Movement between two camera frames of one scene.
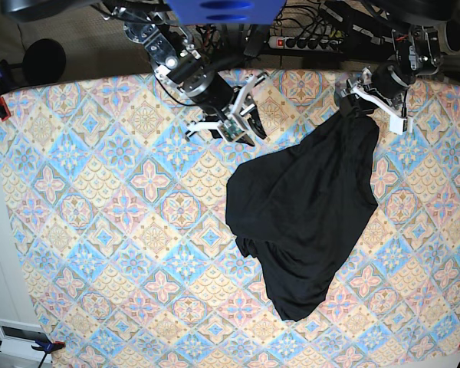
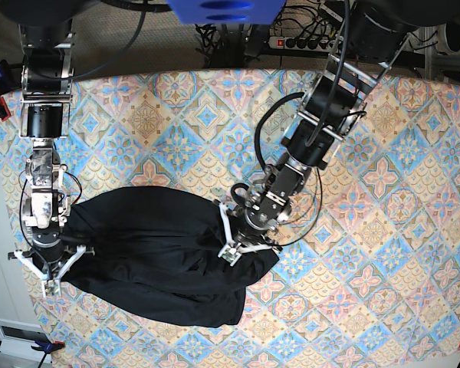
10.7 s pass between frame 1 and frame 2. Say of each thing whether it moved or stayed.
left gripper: moved
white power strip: stayed
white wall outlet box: stayed
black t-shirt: moved
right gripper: moved
